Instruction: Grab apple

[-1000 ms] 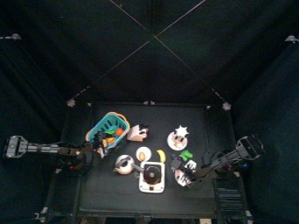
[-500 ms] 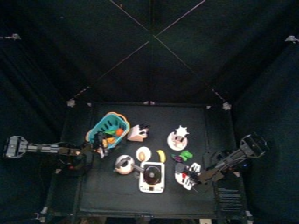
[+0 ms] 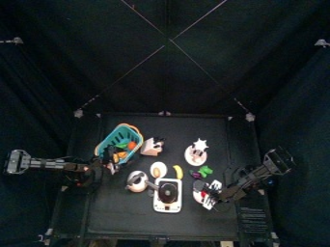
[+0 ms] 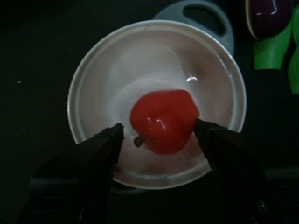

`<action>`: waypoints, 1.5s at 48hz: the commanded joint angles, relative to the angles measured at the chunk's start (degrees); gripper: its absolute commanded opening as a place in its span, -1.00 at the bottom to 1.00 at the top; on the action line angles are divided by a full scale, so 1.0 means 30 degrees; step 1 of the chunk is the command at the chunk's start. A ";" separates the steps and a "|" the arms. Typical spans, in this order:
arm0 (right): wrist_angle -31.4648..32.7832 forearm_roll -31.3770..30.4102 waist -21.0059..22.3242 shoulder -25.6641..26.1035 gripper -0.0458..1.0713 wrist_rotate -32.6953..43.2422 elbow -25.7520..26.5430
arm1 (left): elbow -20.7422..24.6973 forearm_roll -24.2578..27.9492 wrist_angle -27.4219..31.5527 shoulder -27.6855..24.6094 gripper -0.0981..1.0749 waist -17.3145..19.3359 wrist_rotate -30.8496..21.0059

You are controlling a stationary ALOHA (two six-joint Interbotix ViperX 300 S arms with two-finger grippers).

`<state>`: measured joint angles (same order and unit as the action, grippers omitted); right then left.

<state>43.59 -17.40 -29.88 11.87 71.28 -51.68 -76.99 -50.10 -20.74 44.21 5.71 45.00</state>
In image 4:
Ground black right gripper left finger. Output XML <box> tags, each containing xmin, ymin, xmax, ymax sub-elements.
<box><xmin>15</xmin><ymin>122</ymin><xmax>127</xmax><ymax>224</ymax></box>

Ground green toy leaf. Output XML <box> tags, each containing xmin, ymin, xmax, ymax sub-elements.
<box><xmin>286</xmin><ymin>4</ymin><xmax>299</xmax><ymax>95</ymax></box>
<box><xmin>252</xmin><ymin>22</ymin><xmax>294</xmax><ymax>71</ymax></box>

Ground purple toy eggplant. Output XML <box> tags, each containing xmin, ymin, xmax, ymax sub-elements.
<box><xmin>244</xmin><ymin>0</ymin><xmax>295</xmax><ymax>41</ymax></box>

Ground red toy apple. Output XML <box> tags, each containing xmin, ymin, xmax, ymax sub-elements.
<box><xmin>128</xmin><ymin>88</ymin><xmax>201</xmax><ymax>156</ymax></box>

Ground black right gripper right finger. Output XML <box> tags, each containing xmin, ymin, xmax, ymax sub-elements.
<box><xmin>192</xmin><ymin>118</ymin><xmax>299</xmax><ymax>224</ymax></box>

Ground white bowl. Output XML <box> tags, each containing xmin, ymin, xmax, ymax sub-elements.
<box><xmin>67</xmin><ymin>0</ymin><xmax>248</xmax><ymax>195</ymax></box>

